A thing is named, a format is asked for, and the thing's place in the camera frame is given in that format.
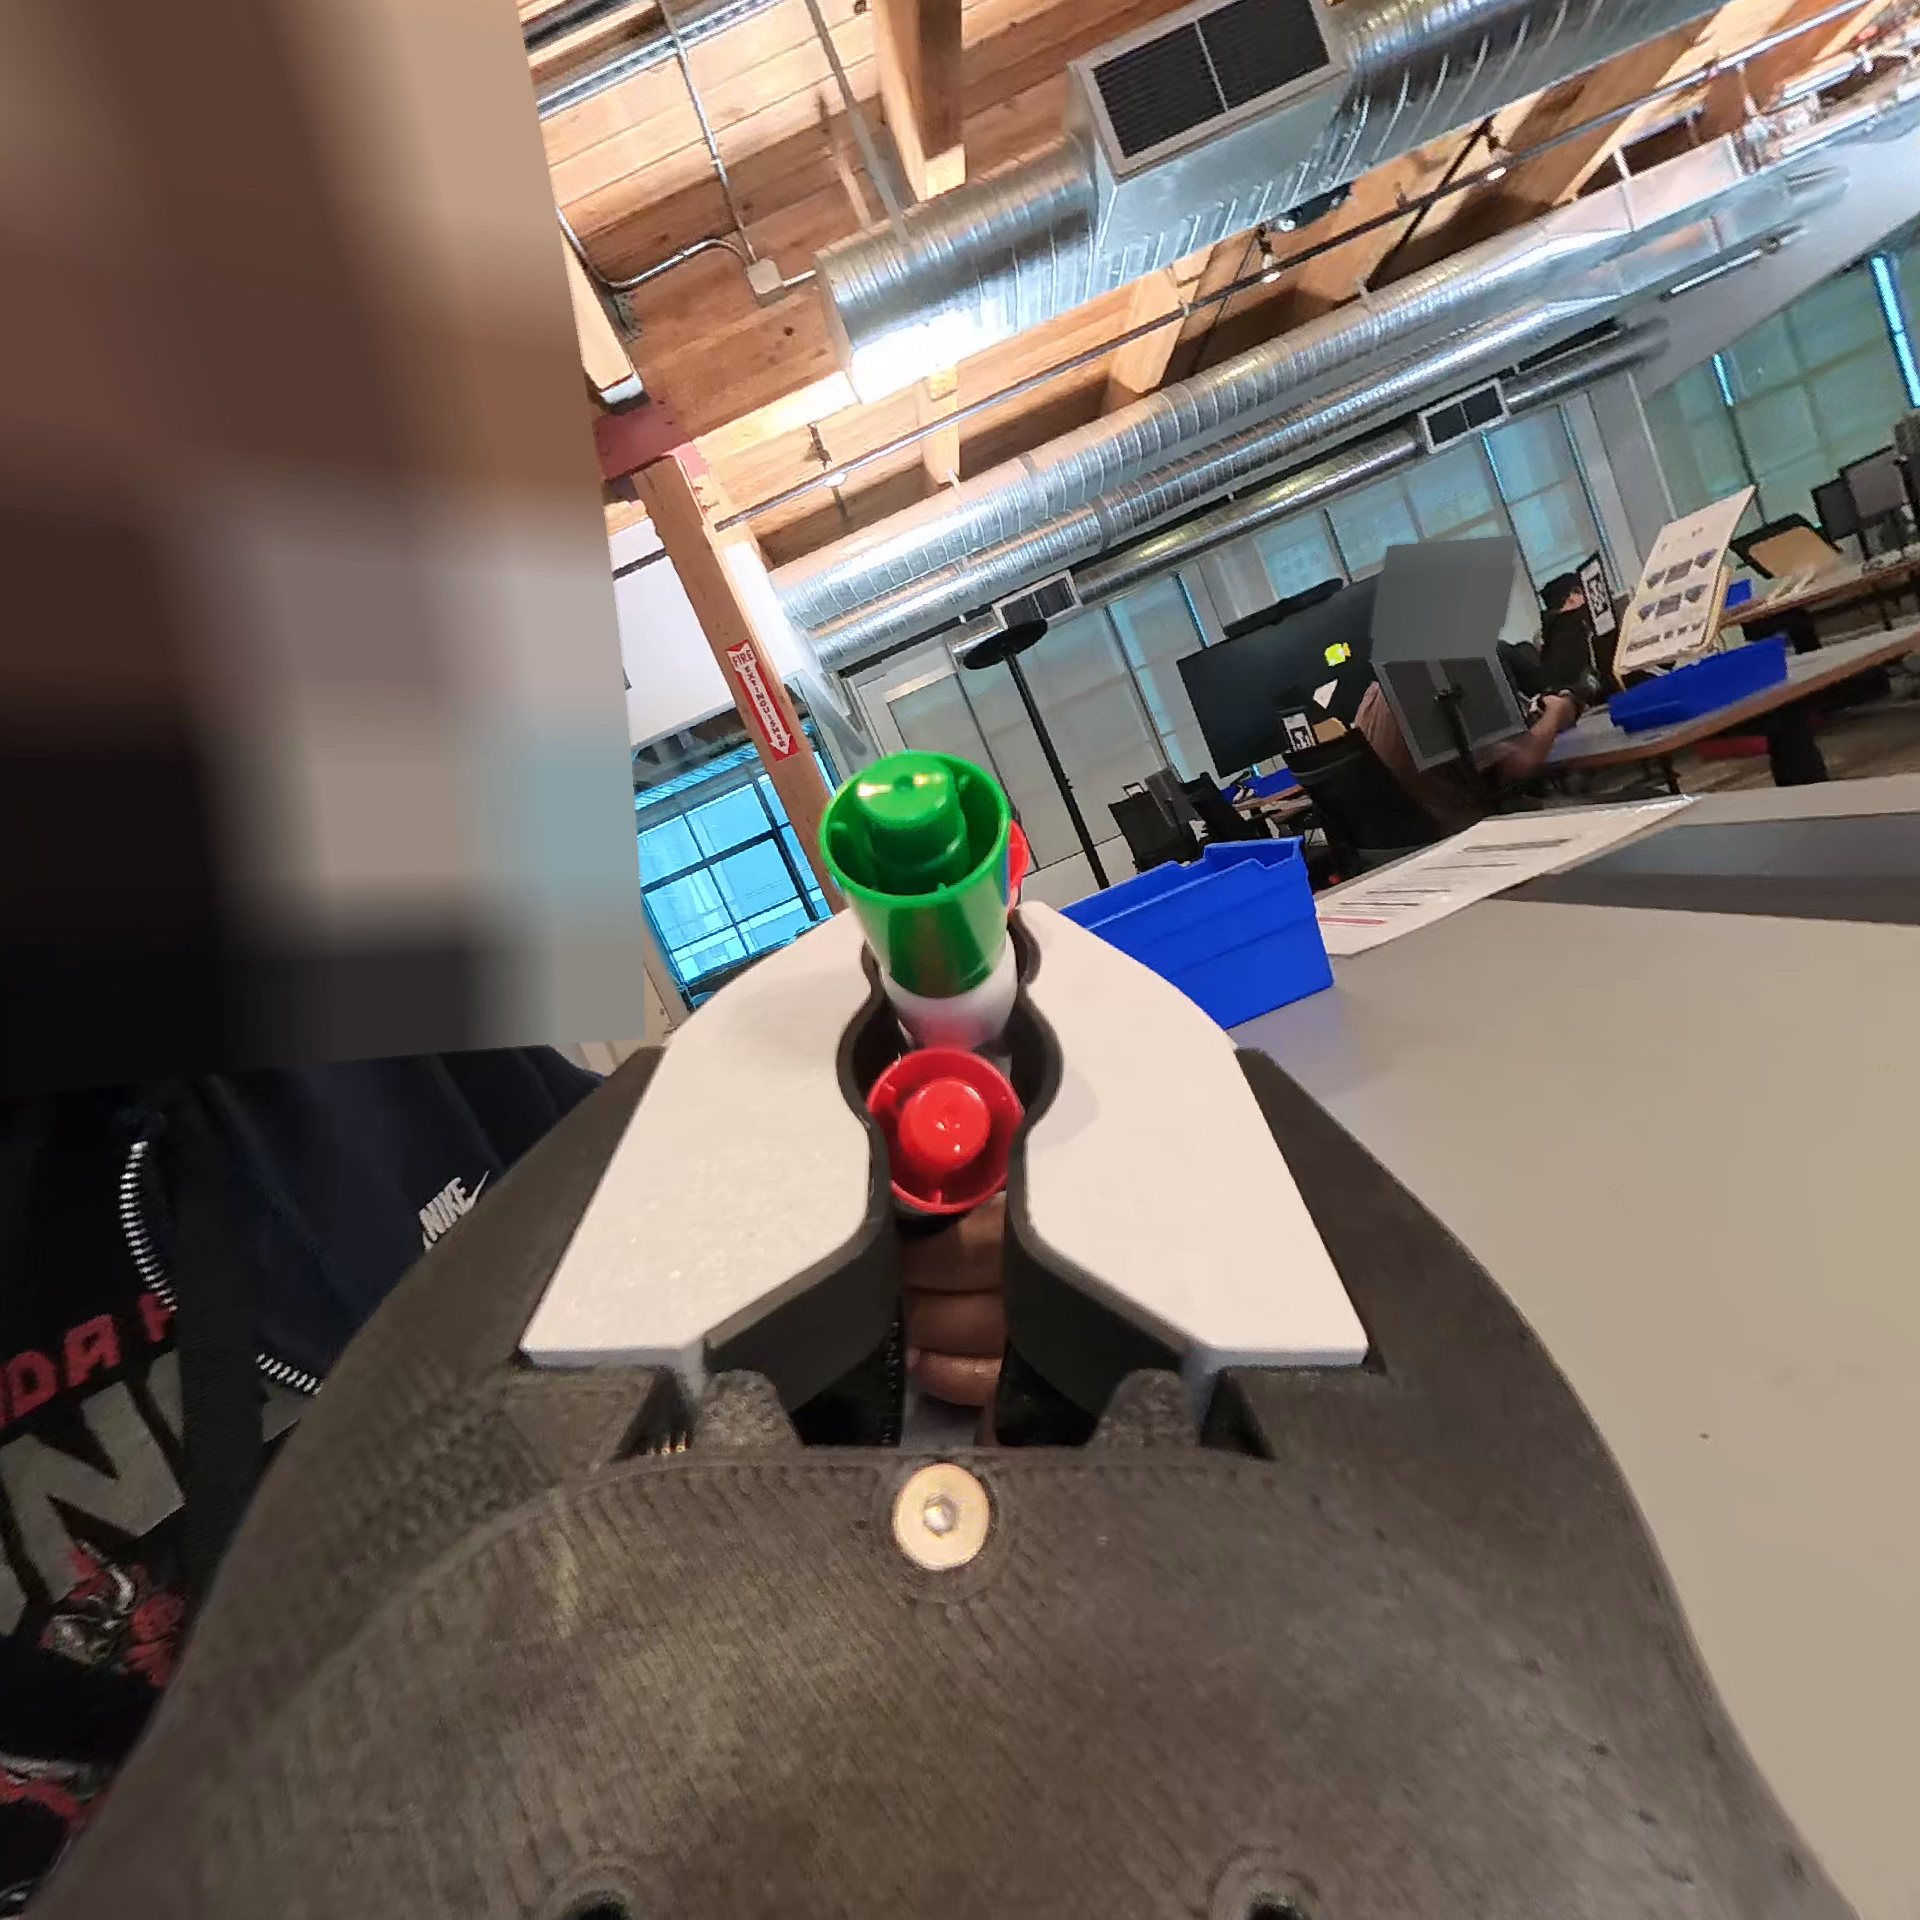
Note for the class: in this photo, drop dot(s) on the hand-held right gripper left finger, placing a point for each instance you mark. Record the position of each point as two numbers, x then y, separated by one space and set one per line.
707 1187

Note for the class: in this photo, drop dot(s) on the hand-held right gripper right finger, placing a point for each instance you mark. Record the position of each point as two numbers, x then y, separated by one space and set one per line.
1186 1187

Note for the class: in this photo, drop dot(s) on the red marker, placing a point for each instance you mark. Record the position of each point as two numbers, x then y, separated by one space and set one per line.
947 1125

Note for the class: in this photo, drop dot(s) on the large blue plastic bin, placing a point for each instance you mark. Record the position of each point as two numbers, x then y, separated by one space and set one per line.
1216 931

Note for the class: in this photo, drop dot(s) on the green marker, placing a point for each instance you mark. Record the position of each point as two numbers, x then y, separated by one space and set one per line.
914 842

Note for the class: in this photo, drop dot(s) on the person's right hand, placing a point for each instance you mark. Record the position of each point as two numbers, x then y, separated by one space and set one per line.
961 1322

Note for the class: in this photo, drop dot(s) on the printed paper sheet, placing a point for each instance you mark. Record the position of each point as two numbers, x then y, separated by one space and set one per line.
1487 872

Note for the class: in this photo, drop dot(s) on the black computer monitor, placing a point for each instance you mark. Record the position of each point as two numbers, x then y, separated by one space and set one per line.
1259 684

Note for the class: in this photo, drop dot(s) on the black floor lamp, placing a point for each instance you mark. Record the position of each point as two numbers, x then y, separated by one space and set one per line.
1006 640

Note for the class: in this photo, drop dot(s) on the small blue bin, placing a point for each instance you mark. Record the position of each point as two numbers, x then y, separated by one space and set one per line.
1699 690

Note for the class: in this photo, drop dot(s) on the small printed table sign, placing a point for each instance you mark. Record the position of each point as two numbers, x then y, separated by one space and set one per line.
1681 586

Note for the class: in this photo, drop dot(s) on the silver air duct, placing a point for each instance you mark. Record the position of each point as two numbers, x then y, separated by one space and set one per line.
1201 392

